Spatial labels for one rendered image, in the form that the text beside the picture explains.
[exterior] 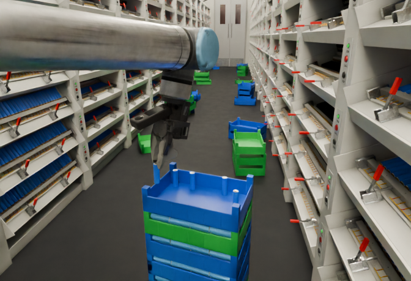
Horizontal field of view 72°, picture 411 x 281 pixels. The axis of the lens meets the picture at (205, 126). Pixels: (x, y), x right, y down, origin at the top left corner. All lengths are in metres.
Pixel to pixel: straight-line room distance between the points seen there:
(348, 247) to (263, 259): 0.51
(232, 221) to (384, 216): 0.36
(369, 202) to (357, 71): 0.32
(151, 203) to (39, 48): 0.61
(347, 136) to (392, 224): 0.27
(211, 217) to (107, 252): 0.72
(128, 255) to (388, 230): 1.04
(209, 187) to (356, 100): 0.54
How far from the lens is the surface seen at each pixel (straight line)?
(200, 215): 0.84
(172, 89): 0.79
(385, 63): 0.86
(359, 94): 0.85
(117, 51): 0.47
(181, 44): 0.57
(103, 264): 1.40
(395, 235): 0.69
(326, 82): 1.10
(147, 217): 0.94
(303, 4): 1.52
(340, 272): 1.10
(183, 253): 0.95
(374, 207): 0.76
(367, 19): 0.83
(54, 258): 1.51
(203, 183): 1.02
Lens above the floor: 0.91
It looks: 18 degrees down
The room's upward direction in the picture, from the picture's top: straight up
